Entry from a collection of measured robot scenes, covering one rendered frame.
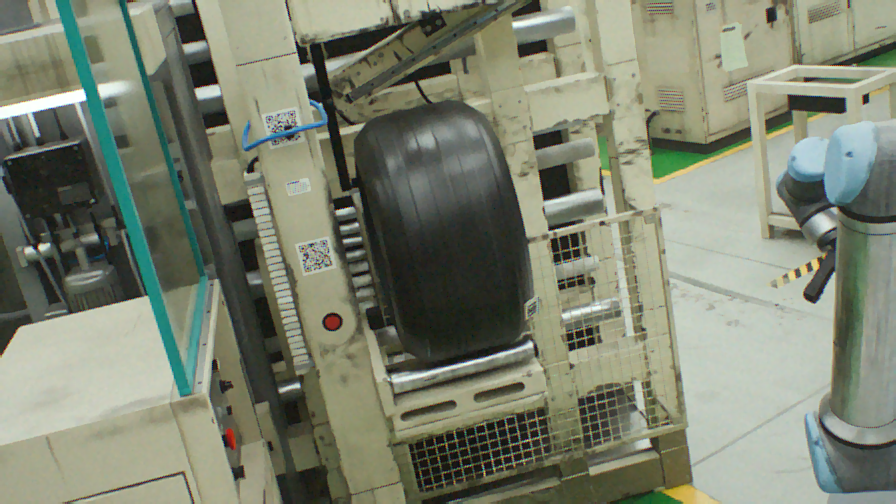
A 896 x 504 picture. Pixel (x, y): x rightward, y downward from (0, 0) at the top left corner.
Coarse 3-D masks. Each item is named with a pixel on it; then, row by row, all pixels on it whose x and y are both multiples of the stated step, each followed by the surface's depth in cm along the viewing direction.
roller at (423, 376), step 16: (480, 352) 228; (496, 352) 227; (512, 352) 227; (528, 352) 228; (416, 368) 227; (432, 368) 226; (448, 368) 226; (464, 368) 226; (480, 368) 227; (400, 384) 224; (416, 384) 225; (432, 384) 227
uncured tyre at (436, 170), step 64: (384, 128) 216; (448, 128) 212; (384, 192) 206; (448, 192) 205; (512, 192) 209; (384, 256) 209; (448, 256) 204; (512, 256) 207; (448, 320) 210; (512, 320) 216
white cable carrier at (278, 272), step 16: (256, 176) 214; (256, 192) 215; (256, 208) 216; (272, 224) 218; (272, 240) 219; (272, 256) 221; (272, 272) 221; (288, 272) 223; (288, 288) 224; (288, 304) 223; (288, 320) 225; (288, 336) 226; (304, 352) 227
